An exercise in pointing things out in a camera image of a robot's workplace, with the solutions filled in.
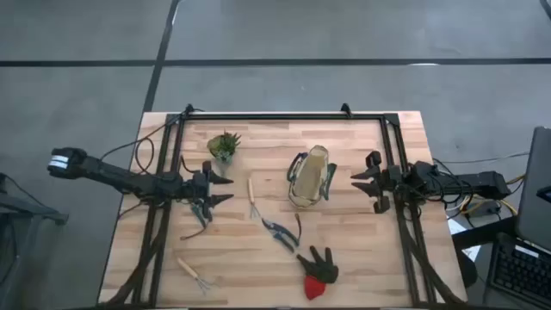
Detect wooden handle hand rake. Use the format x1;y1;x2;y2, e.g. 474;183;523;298
246;177;262;220
176;257;213;295

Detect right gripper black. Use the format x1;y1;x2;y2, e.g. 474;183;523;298
350;150;406;215

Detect white cable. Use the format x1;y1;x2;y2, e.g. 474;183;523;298
441;150;531;165

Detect potted succulent plant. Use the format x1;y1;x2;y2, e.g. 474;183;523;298
207;131;242;177

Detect black keyboard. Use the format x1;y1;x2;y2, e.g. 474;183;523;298
490;239;551;309

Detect grey metal stand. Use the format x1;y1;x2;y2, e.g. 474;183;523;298
0;171;70;310

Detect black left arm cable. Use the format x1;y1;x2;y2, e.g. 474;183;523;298
99;106;206;176

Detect grey laptop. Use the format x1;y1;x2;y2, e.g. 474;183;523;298
515;125;551;252

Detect white paper sheet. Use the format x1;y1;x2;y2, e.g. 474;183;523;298
447;217;482;263

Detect black red gardening glove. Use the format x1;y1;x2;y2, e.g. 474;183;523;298
295;245;340;301

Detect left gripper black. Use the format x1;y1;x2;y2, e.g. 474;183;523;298
183;160;235;223

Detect blue pruning shears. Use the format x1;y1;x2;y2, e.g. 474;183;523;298
261;213;303;254

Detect black aluminium table frame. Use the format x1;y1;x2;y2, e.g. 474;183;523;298
98;102;468;309

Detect yellow cable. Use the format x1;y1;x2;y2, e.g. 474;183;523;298
447;174;527;216

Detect beige green gardening bag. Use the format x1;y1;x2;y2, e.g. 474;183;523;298
287;145;338;209

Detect grey power adapter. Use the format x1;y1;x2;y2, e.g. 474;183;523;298
467;200;503;218

